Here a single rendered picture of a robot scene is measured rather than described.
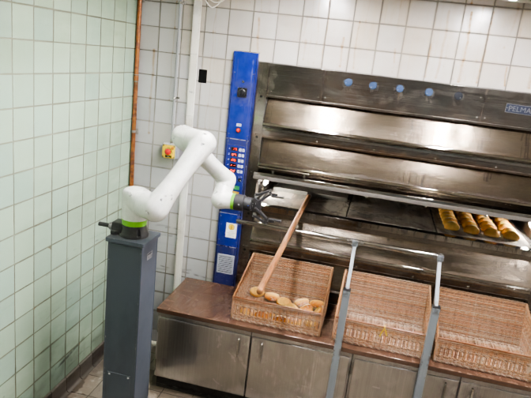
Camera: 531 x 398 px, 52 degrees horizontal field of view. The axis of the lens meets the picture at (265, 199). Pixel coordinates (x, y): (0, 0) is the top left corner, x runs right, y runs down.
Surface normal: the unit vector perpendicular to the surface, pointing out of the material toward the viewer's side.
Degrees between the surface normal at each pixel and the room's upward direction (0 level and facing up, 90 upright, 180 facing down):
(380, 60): 90
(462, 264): 70
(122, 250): 90
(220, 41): 90
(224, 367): 90
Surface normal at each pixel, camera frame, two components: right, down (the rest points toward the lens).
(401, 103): -0.22, 0.23
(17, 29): 0.97, 0.16
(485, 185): -0.16, -0.11
